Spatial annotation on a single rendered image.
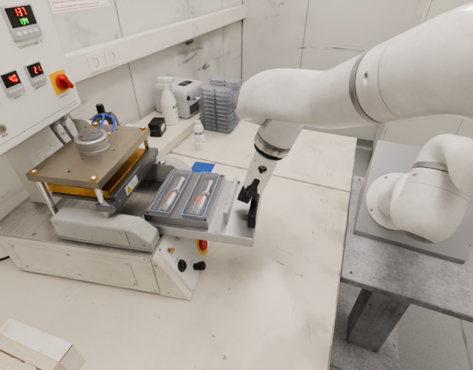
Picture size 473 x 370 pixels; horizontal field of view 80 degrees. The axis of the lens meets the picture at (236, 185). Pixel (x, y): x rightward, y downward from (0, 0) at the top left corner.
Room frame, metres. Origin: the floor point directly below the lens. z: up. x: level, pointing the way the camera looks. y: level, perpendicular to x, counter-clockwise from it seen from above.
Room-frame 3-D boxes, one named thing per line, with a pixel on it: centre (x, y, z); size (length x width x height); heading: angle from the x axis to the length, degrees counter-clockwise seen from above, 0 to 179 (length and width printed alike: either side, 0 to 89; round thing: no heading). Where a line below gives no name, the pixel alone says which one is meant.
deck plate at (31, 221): (0.65, 0.40, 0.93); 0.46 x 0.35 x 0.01; 80
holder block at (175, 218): (0.60, 0.13, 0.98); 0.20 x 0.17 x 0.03; 170
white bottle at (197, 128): (1.27, 0.19, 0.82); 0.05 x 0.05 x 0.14
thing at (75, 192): (0.65, 0.36, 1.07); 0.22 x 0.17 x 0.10; 170
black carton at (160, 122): (1.34, 0.41, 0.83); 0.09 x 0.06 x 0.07; 173
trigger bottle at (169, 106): (1.46, 0.36, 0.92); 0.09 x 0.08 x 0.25; 94
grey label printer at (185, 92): (1.63, 0.33, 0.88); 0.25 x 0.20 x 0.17; 62
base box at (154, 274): (0.66, 0.36, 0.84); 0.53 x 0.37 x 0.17; 80
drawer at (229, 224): (0.59, 0.09, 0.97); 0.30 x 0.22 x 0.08; 80
